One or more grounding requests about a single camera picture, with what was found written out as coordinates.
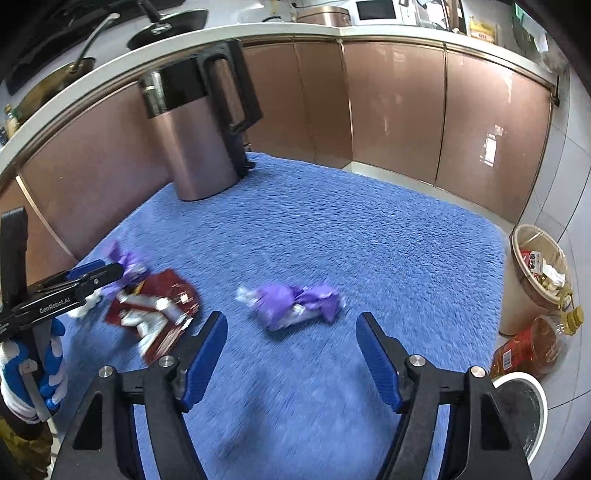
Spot red snack wrapper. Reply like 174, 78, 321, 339
105, 270, 201, 365

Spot blue fluffy mat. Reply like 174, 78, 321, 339
51, 151, 506, 480

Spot red label oil bottle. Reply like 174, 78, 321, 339
490, 316, 566, 377

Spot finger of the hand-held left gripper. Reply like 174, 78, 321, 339
28, 260, 108, 296
76, 263, 124, 296

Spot brown rice cooker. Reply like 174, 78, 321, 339
295, 6, 350, 26

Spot person's left hand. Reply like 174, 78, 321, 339
0, 318, 69, 425

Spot dark sauce bottle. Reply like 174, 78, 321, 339
4, 105, 21, 139

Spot brown black electric kettle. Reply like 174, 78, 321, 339
139, 39, 264, 202

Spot white microwave oven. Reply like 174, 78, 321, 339
355, 0, 402, 25

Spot crumpled white paper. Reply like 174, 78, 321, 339
539, 263, 567, 292

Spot bronze wok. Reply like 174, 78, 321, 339
16, 13, 122, 114

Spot red packet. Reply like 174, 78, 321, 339
519, 249, 546, 274

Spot white tissue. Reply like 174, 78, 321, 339
69, 291, 100, 319

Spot white round bowl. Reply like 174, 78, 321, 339
492, 373, 549, 464

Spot brown kitchen base cabinets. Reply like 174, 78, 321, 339
0, 23, 561, 273

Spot yellow food package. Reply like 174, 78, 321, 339
468, 16, 502, 44

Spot person's left forearm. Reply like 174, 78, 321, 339
0, 415, 55, 464

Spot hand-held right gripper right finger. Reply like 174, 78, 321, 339
355, 311, 532, 480

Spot black pan with lid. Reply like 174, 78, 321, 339
126, 0, 209, 51

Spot yellow cap oil bottle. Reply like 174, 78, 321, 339
551, 295, 586, 337

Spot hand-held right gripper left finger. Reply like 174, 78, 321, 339
55, 311, 229, 480

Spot purple candy wrapper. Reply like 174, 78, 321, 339
236, 282, 347, 332
102, 240, 148, 296

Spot round beige waste bin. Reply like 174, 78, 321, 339
499, 224, 574, 337

